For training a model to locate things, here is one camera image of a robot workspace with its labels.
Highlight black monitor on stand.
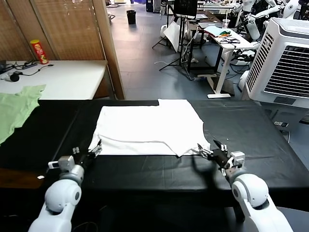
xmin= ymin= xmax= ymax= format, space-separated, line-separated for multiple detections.
xmin=173 ymin=0 xmax=198 ymax=18

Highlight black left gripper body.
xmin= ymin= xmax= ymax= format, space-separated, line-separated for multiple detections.
xmin=73 ymin=153 xmax=95 ymax=169

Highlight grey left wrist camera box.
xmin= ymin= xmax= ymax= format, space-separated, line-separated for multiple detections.
xmin=47 ymin=156 xmax=75 ymax=170

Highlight light green t-shirt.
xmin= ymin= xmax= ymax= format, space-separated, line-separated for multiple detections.
xmin=0 ymin=84 xmax=47 ymax=147

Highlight white standing desk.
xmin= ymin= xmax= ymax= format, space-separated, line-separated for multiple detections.
xmin=204 ymin=29 xmax=260 ymax=99

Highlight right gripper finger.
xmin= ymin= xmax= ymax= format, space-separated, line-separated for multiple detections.
xmin=197 ymin=143 xmax=214 ymax=160
xmin=213 ymin=140 xmax=227 ymax=155

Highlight red chips can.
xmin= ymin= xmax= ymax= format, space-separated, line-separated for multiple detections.
xmin=30 ymin=39 xmax=50 ymax=65

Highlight white reflector board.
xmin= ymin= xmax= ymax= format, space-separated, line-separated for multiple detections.
xmin=163 ymin=21 xmax=181 ymax=53

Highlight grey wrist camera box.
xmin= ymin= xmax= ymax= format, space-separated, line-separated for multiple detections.
xmin=229 ymin=151 xmax=246 ymax=169
xmin=47 ymin=156 xmax=75 ymax=170

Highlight white side table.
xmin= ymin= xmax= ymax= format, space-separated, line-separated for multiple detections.
xmin=0 ymin=59 xmax=109 ymax=100

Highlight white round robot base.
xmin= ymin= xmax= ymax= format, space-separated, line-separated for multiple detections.
xmin=238 ymin=70 xmax=251 ymax=91

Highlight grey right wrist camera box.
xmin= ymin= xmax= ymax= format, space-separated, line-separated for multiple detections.
xmin=229 ymin=151 xmax=246 ymax=169

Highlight teal folded cloth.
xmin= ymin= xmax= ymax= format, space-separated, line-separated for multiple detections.
xmin=204 ymin=25 xmax=224 ymax=37

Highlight black white handheld device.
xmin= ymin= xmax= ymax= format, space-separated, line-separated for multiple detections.
xmin=0 ymin=72 xmax=21 ymax=82

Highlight grey usb cable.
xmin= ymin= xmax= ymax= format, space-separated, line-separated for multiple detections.
xmin=14 ymin=63 xmax=54 ymax=77

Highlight wooden folding screen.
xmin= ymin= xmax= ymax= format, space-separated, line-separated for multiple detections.
xmin=0 ymin=0 xmax=125 ymax=99

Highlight white humanoid robot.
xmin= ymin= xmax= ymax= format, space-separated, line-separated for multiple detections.
xmin=231 ymin=0 xmax=268 ymax=41

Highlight white t-shirt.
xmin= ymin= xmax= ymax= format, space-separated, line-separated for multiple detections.
xmin=88 ymin=98 xmax=211 ymax=157

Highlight black cable bundle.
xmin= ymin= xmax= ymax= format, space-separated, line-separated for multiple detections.
xmin=221 ymin=36 xmax=242 ymax=44

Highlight black light stand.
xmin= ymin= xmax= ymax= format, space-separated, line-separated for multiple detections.
xmin=152 ymin=4 xmax=181 ymax=53

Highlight black table cover cloth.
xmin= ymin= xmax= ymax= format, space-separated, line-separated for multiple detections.
xmin=0 ymin=98 xmax=309 ymax=211

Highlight black trash bin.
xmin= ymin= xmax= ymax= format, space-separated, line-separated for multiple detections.
xmin=126 ymin=10 xmax=137 ymax=25

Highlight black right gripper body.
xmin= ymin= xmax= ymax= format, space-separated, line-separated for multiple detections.
xmin=209 ymin=151 xmax=234 ymax=170

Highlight white air cooler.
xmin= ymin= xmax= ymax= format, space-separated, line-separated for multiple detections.
xmin=245 ymin=17 xmax=309 ymax=109

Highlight black monitor tripod stand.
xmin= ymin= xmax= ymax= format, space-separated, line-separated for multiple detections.
xmin=159 ymin=14 xmax=194 ymax=80

